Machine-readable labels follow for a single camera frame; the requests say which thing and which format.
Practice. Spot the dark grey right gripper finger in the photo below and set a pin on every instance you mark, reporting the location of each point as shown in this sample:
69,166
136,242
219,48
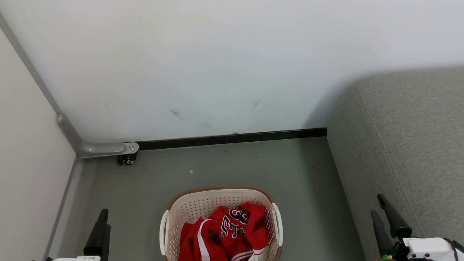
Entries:
397,221
383,237

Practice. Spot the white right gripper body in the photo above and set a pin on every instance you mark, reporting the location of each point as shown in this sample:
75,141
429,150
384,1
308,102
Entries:
427,248

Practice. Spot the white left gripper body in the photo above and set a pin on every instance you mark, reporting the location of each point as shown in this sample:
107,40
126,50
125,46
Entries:
83,258

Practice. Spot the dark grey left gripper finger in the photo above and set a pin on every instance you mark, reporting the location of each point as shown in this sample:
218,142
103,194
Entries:
107,243
96,235

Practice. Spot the red garment with white trim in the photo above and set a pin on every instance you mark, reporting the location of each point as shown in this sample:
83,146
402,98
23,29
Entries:
190,243

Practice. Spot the red jersey with lettering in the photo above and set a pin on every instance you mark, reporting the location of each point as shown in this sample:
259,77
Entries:
237,235

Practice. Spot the grey fabric sofa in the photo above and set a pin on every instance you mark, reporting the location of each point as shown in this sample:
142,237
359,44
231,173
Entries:
406,145

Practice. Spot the black caster wheel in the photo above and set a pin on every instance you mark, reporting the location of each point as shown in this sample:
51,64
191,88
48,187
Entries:
127,159

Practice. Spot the cream perforated laundry basket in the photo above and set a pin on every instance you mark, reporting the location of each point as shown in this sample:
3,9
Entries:
195,206

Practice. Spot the black baseboard strip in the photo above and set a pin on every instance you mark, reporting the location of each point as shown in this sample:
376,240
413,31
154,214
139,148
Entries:
232,139

